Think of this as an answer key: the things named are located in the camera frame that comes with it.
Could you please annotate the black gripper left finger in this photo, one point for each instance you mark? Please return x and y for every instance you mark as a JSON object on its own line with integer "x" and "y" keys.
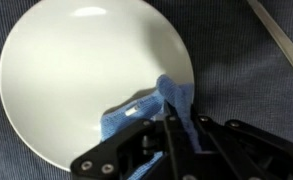
{"x": 96, "y": 163}

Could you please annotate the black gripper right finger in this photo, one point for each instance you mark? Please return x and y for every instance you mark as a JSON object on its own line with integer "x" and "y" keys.
{"x": 252, "y": 150}

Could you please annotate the blue microfibre towel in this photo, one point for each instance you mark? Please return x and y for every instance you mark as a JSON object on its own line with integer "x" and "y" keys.
{"x": 177, "y": 95}

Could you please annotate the round white plate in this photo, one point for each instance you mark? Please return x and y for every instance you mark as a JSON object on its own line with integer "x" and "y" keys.
{"x": 72, "y": 76}

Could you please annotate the dark blue woven placemat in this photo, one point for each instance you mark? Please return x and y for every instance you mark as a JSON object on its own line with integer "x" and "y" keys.
{"x": 246, "y": 93}

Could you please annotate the silver metal fork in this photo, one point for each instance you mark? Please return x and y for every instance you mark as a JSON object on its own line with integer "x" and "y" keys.
{"x": 282, "y": 36}

